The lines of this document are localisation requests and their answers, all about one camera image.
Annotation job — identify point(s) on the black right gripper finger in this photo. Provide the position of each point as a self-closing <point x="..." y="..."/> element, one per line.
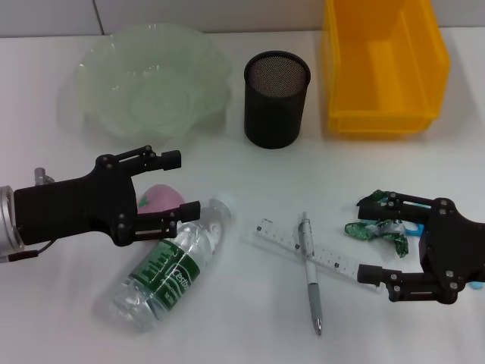
<point x="405" y="284"/>
<point x="398" y="210"/>

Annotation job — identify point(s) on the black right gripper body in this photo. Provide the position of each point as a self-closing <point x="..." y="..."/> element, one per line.
<point x="451" y="250"/>

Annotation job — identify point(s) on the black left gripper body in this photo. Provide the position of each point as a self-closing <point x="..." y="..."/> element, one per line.
<point x="76" y="208"/>

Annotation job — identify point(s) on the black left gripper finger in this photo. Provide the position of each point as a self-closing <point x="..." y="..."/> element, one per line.
<point x="151" y="159"/>
<point x="159" y="223"/>

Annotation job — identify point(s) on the blue scissors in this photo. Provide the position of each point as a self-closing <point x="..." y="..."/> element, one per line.
<point x="413" y="228"/>

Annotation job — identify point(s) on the pink peach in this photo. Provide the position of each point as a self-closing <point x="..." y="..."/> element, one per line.
<point x="159" y="197"/>

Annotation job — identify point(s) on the green plastic wrapper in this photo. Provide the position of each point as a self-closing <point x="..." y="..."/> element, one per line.
<point x="363" y="231"/>

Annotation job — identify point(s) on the clear green-label water bottle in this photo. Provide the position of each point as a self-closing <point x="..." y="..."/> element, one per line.
<point x="163" y="265"/>

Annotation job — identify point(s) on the white grey ballpoint pen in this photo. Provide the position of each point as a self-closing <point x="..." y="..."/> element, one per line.
<point x="312" y="273"/>

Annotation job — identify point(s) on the transparent plastic ruler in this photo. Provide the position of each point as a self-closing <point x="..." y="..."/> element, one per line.
<point x="273" y="235"/>

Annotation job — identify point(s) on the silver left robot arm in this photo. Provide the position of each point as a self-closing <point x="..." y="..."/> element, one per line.
<point x="7" y="220"/>

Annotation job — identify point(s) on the green glass fruit plate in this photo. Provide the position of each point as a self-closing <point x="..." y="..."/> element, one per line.
<point x="132" y="95"/>

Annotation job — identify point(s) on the black mesh pen holder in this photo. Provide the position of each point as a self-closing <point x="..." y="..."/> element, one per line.
<point x="273" y="113"/>

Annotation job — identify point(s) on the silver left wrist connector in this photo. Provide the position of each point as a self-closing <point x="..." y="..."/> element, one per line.
<point x="39" y="176"/>

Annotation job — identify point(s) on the yellow plastic bin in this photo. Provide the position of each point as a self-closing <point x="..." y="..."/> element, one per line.
<point x="379" y="76"/>

